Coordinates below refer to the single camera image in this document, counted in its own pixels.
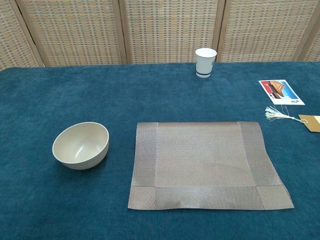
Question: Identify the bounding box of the woven bamboo folding screen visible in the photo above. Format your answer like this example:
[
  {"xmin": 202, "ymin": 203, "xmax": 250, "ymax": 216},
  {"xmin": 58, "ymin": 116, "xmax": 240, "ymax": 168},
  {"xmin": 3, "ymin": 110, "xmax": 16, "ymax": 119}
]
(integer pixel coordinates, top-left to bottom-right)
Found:
[{"xmin": 0, "ymin": 0, "xmax": 320, "ymax": 72}]

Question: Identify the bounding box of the white-bordered photo postcard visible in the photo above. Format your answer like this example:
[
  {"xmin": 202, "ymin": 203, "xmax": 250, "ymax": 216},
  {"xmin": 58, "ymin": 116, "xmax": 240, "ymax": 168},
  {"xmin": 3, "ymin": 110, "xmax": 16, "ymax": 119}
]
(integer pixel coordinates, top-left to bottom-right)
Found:
[{"xmin": 258, "ymin": 79, "xmax": 306, "ymax": 106}]

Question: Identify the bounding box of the blue table cloth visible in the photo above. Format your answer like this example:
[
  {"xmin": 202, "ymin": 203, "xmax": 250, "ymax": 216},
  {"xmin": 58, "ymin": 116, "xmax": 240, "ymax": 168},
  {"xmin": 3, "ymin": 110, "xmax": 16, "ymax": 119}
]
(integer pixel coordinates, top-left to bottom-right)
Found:
[{"xmin": 0, "ymin": 61, "xmax": 320, "ymax": 240}]

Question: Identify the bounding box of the white paper cup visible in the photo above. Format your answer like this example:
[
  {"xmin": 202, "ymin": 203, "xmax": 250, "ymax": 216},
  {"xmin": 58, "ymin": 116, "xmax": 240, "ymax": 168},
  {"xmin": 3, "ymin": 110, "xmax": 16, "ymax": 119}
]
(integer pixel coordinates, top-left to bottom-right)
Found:
[{"xmin": 194, "ymin": 47, "xmax": 218, "ymax": 79}]

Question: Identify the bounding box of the brown woven placemat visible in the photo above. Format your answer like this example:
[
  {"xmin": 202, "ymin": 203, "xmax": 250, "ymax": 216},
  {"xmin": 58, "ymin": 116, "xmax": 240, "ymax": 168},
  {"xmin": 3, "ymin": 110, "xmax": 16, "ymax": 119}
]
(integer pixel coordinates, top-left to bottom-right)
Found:
[{"xmin": 126, "ymin": 121, "xmax": 295, "ymax": 211}]

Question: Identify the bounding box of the brown bookmark with white tassel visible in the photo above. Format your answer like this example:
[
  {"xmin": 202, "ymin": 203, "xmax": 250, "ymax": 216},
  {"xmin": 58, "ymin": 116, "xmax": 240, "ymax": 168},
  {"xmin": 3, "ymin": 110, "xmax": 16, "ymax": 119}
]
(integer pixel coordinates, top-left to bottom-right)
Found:
[{"xmin": 264, "ymin": 105, "xmax": 320, "ymax": 133}]

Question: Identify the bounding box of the beige bowl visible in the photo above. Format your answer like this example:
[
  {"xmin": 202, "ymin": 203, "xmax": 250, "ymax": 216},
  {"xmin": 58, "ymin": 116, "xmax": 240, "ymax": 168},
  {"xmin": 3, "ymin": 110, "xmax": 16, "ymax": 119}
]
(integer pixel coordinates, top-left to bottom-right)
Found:
[{"xmin": 51, "ymin": 121, "xmax": 110, "ymax": 171}]

